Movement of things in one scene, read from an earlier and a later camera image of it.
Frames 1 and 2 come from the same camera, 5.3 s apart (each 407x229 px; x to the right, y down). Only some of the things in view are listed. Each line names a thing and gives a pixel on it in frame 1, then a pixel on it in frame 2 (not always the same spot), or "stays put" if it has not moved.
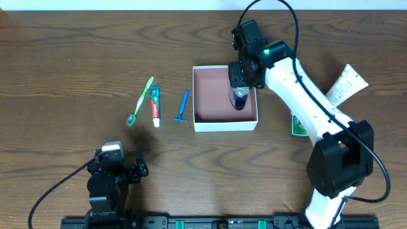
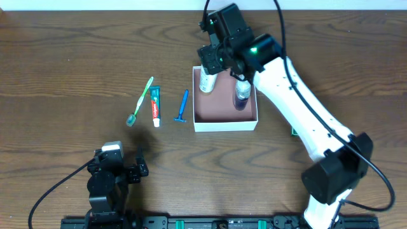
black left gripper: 133,172 stays put
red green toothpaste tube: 155,95 stays put
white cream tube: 349,83 -> 206,82
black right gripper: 239,80 -> 210,59
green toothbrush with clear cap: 131,120 stays put
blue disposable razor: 180,118 stays put
